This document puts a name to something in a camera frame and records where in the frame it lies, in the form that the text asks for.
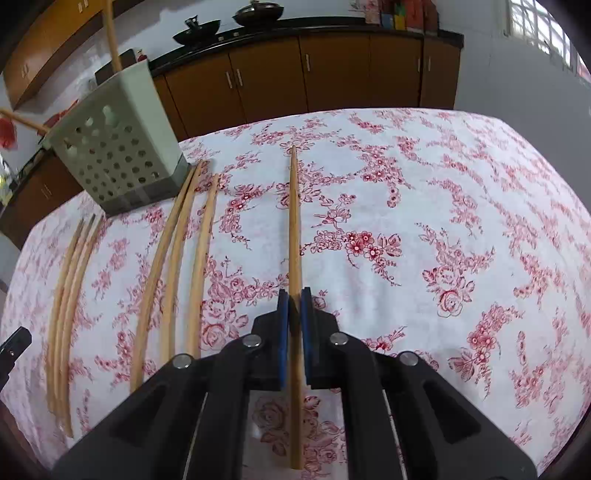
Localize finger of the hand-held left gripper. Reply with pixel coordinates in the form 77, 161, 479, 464
0, 327, 32, 393

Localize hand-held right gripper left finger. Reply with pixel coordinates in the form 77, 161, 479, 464
51, 288, 291, 480

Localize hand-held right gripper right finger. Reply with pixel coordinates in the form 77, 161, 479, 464
300, 287, 539, 480

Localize grey perforated utensil holder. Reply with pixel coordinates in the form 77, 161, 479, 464
42, 60, 190, 217

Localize brown lower kitchen cabinets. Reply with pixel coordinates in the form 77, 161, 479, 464
0, 34, 462, 250

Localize brown kitchen cabinets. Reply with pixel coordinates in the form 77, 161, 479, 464
2, 0, 134, 109
0, 34, 462, 250

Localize dark wooden cutting board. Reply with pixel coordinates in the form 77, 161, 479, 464
95, 61, 123, 88

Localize black gas stove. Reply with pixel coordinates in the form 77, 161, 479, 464
203, 23, 296, 43

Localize brown upper kitchen cabinets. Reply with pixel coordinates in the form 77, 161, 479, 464
2, 0, 134, 109

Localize black kitchen countertop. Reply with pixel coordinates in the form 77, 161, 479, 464
14, 16, 464, 185

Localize black wok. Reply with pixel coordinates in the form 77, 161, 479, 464
173, 16, 222, 45

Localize dark pan with lid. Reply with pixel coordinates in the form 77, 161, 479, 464
232, 0, 284, 26

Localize barred window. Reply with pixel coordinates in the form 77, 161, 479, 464
505, 0, 591, 78

